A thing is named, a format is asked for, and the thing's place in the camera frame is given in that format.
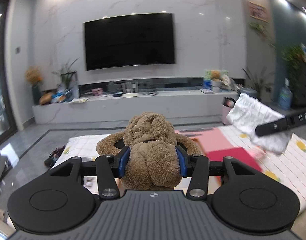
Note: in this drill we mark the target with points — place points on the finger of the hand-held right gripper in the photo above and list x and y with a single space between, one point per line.
270 127

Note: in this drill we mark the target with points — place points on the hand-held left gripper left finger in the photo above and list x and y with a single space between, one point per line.
123 162

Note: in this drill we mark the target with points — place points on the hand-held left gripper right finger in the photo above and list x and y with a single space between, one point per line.
181 162

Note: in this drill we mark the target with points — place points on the white satin cloth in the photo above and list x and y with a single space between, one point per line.
252 115

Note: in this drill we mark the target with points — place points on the brown plush bear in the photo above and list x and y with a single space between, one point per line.
150 150

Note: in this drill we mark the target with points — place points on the pink and red storage box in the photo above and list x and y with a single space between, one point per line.
225 152

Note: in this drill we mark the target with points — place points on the blue water jug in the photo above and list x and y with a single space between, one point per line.
284 97

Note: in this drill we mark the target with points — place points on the pink trash bin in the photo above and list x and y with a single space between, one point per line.
228 110

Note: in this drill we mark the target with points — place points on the potted long leaf plant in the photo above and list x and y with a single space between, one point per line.
257 82

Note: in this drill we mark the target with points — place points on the large bushy green plant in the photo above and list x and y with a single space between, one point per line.
296 62

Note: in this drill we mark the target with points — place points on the white stone television console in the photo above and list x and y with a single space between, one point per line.
143 107

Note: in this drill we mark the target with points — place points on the small black device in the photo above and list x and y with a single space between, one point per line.
118 95

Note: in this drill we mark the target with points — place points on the pair of dark slippers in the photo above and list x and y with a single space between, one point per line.
54 156

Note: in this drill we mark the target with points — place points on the colourful toy pile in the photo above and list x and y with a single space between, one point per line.
218 81

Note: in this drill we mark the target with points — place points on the white router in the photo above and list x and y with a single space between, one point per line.
129 87

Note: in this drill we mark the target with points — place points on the pink tissue box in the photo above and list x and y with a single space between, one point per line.
97 91

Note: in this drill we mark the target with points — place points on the papers on console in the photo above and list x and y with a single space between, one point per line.
79 100

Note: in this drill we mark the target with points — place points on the blue and white snack bag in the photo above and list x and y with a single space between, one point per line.
60 96

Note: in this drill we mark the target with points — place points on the hanging vine plant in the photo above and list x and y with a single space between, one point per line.
261 30

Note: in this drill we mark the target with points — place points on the brown snack bag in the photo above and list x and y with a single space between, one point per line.
46 98

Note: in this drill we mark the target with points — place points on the green leafy plant in vase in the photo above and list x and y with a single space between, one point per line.
66 76

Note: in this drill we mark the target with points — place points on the vase of yellow dried flowers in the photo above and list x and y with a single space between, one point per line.
34 80

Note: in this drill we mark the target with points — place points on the glass sliding door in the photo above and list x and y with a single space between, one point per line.
2 67

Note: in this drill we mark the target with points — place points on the framed wall picture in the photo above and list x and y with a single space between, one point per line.
258 12

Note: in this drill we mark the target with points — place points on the black wall television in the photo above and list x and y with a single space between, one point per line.
129 41

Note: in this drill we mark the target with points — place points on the grey wall switch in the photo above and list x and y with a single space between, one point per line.
18 50

